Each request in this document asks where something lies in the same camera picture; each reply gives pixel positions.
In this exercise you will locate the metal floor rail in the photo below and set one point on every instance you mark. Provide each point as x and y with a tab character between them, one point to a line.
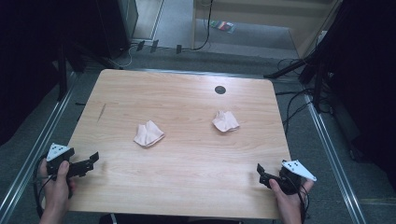
334	158
37	146

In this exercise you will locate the black cabinet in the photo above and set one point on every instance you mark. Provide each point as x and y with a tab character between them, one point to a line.
116	25

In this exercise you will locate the pink cloth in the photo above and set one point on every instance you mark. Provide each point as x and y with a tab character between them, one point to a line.
148	134
226	121

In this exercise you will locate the person's right hand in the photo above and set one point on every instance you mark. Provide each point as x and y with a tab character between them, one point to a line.
288	200

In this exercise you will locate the black round table grommet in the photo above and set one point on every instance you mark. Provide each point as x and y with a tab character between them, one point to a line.
220	90

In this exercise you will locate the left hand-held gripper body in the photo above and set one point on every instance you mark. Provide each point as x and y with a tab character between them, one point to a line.
57	157

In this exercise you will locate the black metal stand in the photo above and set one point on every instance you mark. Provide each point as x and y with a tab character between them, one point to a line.
318	84
62	71

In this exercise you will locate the colourful packet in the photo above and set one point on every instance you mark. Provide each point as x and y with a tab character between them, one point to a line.
223	26

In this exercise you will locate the person's left hand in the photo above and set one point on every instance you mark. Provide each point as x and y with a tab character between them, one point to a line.
57	189

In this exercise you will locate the black curtain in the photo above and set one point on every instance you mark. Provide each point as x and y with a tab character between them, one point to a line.
28	62
364	77

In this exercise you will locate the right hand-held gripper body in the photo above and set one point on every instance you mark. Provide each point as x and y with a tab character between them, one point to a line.
294	175

